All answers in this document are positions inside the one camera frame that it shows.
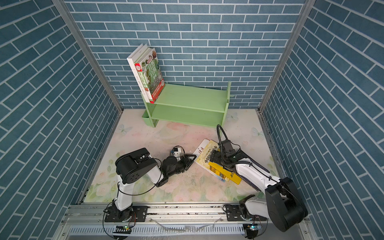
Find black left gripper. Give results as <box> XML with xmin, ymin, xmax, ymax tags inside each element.
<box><xmin>166</xmin><ymin>154</ymin><xmax>197</xmax><ymax>179</ymax></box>

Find yellow history book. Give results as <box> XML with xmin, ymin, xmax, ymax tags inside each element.
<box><xmin>194</xmin><ymin>139</ymin><xmax>229</xmax><ymax>182</ymax></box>

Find green nature encyclopedia book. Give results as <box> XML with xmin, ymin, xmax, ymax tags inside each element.
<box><xmin>134</xmin><ymin>46</ymin><xmax>165</xmax><ymax>104</ymax></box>

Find white paperback book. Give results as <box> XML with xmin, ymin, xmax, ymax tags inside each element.
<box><xmin>127</xmin><ymin>44</ymin><xmax>154</xmax><ymax>104</ymax></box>

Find white red-lettered magazine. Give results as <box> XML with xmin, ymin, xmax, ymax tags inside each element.
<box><xmin>193</xmin><ymin>139</ymin><xmax>210</xmax><ymax>160</ymax></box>

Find dark blue book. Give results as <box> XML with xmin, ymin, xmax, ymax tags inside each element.
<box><xmin>238</xmin><ymin>173</ymin><xmax>265</xmax><ymax>193</ymax></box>

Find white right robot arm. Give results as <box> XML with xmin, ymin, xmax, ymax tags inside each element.
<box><xmin>210</xmin><ymin>151</ymin><xmax>308</xmax><ymax>232</ymax></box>

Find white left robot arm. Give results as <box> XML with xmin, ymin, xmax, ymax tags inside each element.
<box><xmin>112</xmin><ymin>148</ymin><xmax>197</xmax><ymax>216</ymax></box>

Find yellow cartoon cover book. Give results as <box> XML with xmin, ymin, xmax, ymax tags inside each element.
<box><xmin>208</xmin><ymin>162</ymin><xmax>242</xmax><ymax>185</ymax></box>

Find green plastic side bin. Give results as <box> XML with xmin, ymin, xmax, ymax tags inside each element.
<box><xmin>142</xmin><ymin>110</ymin><xmax>156</xmax><ymax>128</ymax></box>

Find green metal bookshelf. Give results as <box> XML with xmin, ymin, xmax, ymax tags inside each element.
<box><xmin>145</xmin><ymin>82</ymin><xmax>231</xmax><ymax>128</ymax></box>

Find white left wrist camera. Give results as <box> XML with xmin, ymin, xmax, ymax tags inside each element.
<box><xmin>171</xmin><ymin>146</ymin><xmax>185</xmax><ymax>161</ymax></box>

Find black corrugated cable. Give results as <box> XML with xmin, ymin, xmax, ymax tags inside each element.
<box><xmin>216</xmin><ymin>124</ymin><xmax>241</xmax><ymax>157</ymax></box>

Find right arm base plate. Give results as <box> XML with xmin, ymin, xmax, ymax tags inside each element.
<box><xmin>222</xmin><ymin>204</ymin><xmax>267</xmax><ymax>222</ymax></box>

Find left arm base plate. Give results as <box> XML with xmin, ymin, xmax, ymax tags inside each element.
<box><xmin>104</xmin><ymin>204</ymin><xmax>148</xmax><ymax>223</ymax></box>

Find aluminium front rail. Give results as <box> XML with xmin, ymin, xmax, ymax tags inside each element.
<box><xmin>53</xmin><ymin>203</ymin><xmax>317</xmax><ymax>240</ymax></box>

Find right aluminium corner post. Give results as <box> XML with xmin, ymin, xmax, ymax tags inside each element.
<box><xmin>257</xmin><ymin>0</ymin><xmax>317</xmax><ymax>113</ymax></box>

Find aluminium corner post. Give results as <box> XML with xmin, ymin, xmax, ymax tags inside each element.
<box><xmin>52</xmin><ymin>0</ymin><xmax>124</xmax><ymax>114</ymax></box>
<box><xmin>257</xmin><ymin>0</ymin><xmax>317</xmax><ymax>113</ymax></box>

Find left aluminium corner post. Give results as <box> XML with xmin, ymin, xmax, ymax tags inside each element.
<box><xmin>52</xmin><ymin>0</ymin><xmax>124</xmax><ymax>114</ymax></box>

